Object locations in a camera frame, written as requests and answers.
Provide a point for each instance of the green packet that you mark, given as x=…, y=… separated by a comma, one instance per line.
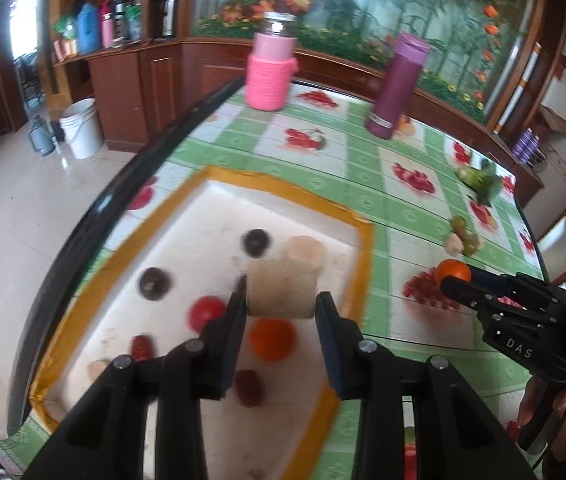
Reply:
x=65, y=27

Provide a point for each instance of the green leafy vegetable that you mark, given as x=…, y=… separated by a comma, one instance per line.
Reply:
x=480, y=180

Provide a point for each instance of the large orange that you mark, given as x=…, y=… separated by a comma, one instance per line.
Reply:
x=272, y=338

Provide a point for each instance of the black thermos flask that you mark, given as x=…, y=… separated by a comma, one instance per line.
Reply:
x=169, y=15
x=120, y=17

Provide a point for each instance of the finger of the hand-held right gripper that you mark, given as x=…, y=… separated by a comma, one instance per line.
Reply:
x=493, y=282
x=468, y=295

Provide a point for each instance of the pink knitted jar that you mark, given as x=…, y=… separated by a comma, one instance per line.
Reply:
x=268, y=70

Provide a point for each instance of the blue plastic jug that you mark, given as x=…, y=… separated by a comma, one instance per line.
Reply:
x=88, y=30

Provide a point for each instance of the white plastic bucket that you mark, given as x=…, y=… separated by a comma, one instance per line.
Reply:
x=82, y=130

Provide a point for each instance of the red date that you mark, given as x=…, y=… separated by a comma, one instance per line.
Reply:
x=140, y=347
x=249, y=388

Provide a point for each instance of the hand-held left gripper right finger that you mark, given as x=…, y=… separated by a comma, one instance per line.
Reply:
x=333, y=345

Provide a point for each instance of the two purple bottles on cabinet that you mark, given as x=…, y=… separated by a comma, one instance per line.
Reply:
x=522, y=146
x=533, y=150

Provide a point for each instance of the white and gold roll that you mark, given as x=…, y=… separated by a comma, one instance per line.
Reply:
x=518, y=87

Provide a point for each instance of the green plum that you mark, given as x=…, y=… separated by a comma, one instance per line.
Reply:
x=459, y=223
x=472, y=245

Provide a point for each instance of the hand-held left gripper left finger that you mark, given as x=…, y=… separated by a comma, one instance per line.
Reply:
x=230, y=340

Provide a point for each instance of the pink bottle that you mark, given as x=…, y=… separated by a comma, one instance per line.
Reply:
x=107, y=27

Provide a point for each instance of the yellow-rimmed white tray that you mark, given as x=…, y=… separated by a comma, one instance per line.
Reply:
x=203, y=220

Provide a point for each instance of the medium orange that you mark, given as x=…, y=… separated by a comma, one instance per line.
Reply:
x=454, y=269

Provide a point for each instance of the flower-print glass panel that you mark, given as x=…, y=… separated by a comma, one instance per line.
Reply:
x=363, y=0

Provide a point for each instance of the grey-blue water jug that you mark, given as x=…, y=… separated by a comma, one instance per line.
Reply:
x=42, y=137

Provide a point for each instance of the wooden sideboard cabinet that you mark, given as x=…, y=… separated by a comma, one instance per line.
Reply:
x=128, y=95

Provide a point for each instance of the dark brown plum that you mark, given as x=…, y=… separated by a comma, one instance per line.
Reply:
x=154, y=284

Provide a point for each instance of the green fruit-print tablecloth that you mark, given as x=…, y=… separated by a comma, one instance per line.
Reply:
x=363, y=180

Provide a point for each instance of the purple thermos bottle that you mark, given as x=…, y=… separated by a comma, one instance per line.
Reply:
x=398, y=85

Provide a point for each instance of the red tomato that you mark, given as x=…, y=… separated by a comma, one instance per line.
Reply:
x=205, y=311

